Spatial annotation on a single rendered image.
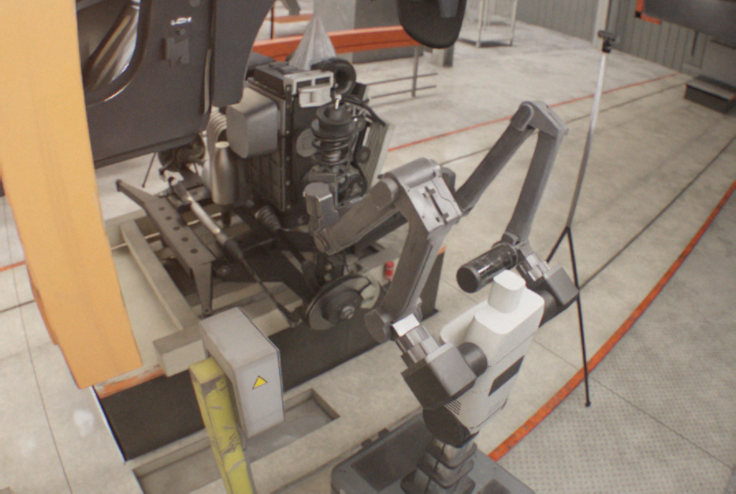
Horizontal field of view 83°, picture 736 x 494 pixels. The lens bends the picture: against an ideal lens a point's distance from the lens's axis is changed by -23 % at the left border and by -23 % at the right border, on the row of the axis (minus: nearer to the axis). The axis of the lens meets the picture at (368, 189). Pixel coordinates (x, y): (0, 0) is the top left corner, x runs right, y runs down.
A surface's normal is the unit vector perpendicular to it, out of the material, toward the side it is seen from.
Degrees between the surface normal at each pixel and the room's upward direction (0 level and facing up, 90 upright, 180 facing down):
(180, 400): 90
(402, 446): 0
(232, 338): 0
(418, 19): 89
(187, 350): 90
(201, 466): 0
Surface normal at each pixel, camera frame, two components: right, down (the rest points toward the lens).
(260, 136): 0.32, 0.46
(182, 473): 0.06, -0.88
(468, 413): -0.27, 0.55
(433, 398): -0.76, 0.26
